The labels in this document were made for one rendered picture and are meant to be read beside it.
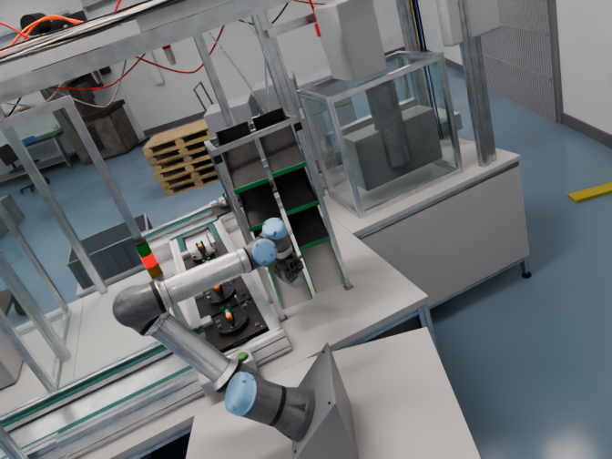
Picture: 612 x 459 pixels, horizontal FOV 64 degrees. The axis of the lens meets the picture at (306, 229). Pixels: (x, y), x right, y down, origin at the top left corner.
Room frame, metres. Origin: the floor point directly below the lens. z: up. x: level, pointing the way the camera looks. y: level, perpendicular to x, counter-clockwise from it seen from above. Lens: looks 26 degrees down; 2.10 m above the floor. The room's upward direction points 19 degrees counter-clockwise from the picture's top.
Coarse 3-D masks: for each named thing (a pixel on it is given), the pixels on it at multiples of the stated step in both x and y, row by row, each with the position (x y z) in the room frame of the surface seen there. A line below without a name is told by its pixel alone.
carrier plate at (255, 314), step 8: (240, 304) 1.82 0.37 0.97; (248, 304) 1.80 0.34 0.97; (248, 312) 1.74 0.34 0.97; (256, 312) 1.72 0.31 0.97; (216, 320) 1.77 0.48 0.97; (256, 320) 1.67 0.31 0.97; (208, 328) 1.73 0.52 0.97; (248, 328) 1.63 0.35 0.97; (256, 328) 1.61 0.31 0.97; (264, 328) 1.60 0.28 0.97; (208, 336) 1.67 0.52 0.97; (216, 336) 1.65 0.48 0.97; (224, 336) 1.63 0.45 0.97; (232, 336) 1.61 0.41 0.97; (240, 336) 1.60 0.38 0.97; (248, 336) 1.58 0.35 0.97; (256, 336) 1.59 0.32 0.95; (216, 344) 1.60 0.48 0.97; (224, 344) 1.58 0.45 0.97; (232, 344) 1.57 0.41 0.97
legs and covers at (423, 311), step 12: (408, 312) 1.59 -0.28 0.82; (420, 312) 1.60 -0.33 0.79; (384, 324) 1.56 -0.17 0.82; (396, 324) 1.57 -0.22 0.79; (408, 324) 1.86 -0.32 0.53; (420, 324) 1.61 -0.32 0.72; (432, 324) 1.61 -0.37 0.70; (372, 336) 1.55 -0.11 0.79; (384, 336) 2.26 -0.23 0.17; (432, 336) 1.60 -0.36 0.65; (180, 432) 1.39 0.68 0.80; (156, 444) 1.36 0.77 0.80; (132, 456) 1.35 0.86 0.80; (144, 456) 1.97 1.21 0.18
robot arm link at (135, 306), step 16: (224, 256) 1.28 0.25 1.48; (240, 256) 1.27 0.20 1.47; (256, 256) 1.25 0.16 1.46; (272, 256) 1.26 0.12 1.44; (192, 272) 1.23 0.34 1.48; (208, 272) 1.23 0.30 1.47; (224, 272) 1.24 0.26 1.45; (240, 272) 1.25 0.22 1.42; (128, 288) 1.23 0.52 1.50; (144, 288) 1.20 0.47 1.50; (160, 288) 1.19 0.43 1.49; (176, 288) 1.20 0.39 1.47; (192, 288) 1.21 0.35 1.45; (208, 288) 1.22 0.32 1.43; (112, 304) 1.22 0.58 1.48; (128, 304) 1.17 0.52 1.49; (144, 304) 1.16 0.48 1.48; (160, 304) 1.17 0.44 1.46; (128, 320) 1.17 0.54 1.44; (144, 320) 1.17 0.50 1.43
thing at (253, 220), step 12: (240, 192) 1.86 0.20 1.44; (252, 192) 1.84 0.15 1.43; (264, 192) 1.82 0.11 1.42; (252, 204) 1.79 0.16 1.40; (264, 204) 1.77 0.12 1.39; (276, 204) 1.75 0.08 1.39; (252, 216) 1.73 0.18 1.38; (264, 216) 1.72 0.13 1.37; (276, 216) 1.70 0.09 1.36; (252, 228) 1.66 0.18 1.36
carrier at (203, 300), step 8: (240, 280) 2.02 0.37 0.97; (224, 288) 1.97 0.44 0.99; (232, 288) 1.94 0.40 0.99; (240, 288) 1.95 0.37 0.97; (200, 296) 2.00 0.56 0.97; (208, 296) 1.92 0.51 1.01; (216, 296) 1.92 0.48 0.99; (224, 296) 1.89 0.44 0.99; (232, 296) 1.90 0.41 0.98; (240, 296) 1.89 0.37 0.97; (248, 296) 1.86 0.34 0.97; (200, 304) 1.93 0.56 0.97; (208, 304) 1.91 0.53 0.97; (216, 304) 1.87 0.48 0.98; (224, 304) 1.86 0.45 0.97; (232, 304) 1.84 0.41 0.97; (200, 312) 1.86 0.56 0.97; (208, 312) 1.84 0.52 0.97; (216, 312) 1.82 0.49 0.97
